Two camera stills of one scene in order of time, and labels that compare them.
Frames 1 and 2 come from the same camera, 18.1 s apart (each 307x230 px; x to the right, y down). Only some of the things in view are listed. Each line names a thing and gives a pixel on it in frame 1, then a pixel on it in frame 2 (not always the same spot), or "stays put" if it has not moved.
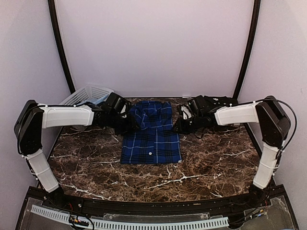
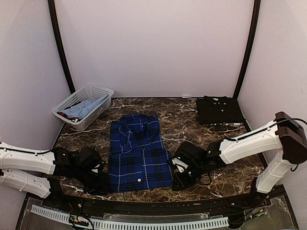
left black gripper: (131, 128) → (99, 187)
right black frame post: (257, 8) stays put
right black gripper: (181, 129) → (181, 182)
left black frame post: (54, 23) stays put
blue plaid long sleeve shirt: (157, 142) → (137, 159)
